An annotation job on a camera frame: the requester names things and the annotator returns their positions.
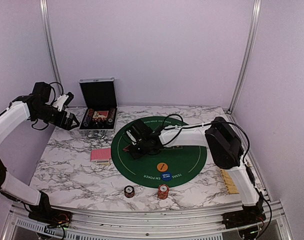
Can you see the orange red chip stack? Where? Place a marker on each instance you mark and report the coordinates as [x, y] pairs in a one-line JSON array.
[[163, 191]]

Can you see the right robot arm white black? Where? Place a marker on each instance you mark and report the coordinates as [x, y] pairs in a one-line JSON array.
[[218, 136]]

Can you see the orange big blind button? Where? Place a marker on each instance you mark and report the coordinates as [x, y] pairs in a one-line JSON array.
[[162, 167]]

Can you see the dark brown chip stack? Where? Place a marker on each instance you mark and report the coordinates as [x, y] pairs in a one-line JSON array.
[[129, 191]]

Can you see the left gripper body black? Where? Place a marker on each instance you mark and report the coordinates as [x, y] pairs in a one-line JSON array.
[[59, 122]]

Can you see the round green poker mat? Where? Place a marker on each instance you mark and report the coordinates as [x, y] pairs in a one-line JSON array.
[[173, 166]]

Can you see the red-backed playing card deck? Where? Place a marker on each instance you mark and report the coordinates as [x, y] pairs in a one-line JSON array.
[[102, 155]]

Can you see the card deck box in case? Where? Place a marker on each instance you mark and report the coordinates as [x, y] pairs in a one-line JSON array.
[[100, 114]]

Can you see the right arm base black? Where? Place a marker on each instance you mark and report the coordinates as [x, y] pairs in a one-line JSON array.
[[247, 216]]

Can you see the blue small blind button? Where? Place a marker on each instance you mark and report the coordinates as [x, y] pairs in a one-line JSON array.
[[166, 176]]

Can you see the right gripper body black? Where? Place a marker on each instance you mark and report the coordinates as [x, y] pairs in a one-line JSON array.
[[142, 151]]

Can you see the aluminium poker case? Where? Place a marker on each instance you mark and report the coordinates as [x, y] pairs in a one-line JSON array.
[[99, 94]]

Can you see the triangular all-in button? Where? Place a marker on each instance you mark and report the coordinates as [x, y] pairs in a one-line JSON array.
[[127, 149]]

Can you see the chip row in case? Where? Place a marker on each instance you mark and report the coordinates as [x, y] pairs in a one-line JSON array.
[[111, 116], [88, 117]]

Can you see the right chip row in case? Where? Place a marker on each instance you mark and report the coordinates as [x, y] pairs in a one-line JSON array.
[[111, 116]]

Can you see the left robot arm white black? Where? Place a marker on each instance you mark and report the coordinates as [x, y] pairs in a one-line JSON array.
[[23, 122]]

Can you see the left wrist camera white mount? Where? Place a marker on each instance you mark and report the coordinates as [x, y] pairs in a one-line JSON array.
[[63, 101]]

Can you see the front aluminium rail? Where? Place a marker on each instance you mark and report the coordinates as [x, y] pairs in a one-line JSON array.
[[195, 224]]

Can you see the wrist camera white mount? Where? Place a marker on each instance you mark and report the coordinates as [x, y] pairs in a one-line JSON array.
[[63, 101], [131, 137]]

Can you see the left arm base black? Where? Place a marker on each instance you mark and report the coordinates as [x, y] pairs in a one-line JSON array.
[[43, 212]]

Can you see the woven bamboo tray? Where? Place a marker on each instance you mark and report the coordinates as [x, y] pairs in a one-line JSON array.
[[228, 182]]

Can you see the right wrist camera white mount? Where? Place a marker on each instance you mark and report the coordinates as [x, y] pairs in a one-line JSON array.
[[131, 137]]

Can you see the left chip row in case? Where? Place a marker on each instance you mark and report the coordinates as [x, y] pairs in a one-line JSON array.
[[88, 117]]

